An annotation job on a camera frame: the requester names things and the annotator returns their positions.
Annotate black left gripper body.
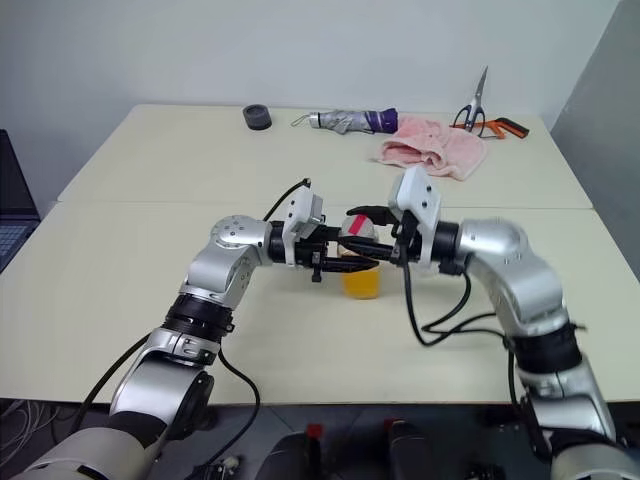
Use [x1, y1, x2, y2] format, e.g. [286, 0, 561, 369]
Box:
[293, 224, 335, 285]

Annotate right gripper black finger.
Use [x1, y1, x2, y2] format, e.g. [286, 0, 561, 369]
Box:
[340, 238, 397, 262]
[345, 203, 397, 226]

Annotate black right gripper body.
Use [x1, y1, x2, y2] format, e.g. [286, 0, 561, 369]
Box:
[388, 208, 425, 271]

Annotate clear bottle of orange drink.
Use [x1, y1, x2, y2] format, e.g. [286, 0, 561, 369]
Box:
[337, 214, 384, 301]

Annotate pink towel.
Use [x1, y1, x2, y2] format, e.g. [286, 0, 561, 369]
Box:
[372, 114, 489, 182]

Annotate folded silver purple umbrella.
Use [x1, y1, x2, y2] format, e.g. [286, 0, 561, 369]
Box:
[290, 109, 400, 136]

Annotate orange black hand tool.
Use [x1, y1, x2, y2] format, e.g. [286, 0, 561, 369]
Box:
[472, 117, 530, 141]

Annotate dark rounded shape red mark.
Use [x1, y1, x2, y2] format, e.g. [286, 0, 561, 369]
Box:
[263, 423, 327, 480]

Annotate dark open laptop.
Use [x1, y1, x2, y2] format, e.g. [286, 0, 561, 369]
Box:
[0, 128, 42, 274]

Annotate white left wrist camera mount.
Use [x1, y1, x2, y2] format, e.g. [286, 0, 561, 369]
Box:
[280, 188, 329, 267]

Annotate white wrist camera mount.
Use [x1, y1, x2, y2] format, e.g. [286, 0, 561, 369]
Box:
[280, 188, 329, 267]
[387, 165, 444, 274]

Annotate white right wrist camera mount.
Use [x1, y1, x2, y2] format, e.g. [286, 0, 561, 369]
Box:
[387, 165, 444, 274]

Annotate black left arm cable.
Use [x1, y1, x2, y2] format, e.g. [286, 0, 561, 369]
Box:
[74, 177, 314, 474]

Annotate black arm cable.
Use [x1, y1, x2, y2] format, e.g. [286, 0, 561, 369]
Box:
[74, 177, 314, 474]
[399, 262, 551, 466]

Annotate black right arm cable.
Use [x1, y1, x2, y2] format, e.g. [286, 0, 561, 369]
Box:
[399, 262, 551, 466]

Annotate black round foam ring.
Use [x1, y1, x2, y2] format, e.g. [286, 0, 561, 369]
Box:
[243, 103, 274, 132]

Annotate black handled scissors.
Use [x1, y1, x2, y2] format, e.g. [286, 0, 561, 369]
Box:
[452, 65, 490, 132]

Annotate white cable bundle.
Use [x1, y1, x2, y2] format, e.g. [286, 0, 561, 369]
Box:
[0, 398, 76, 451]

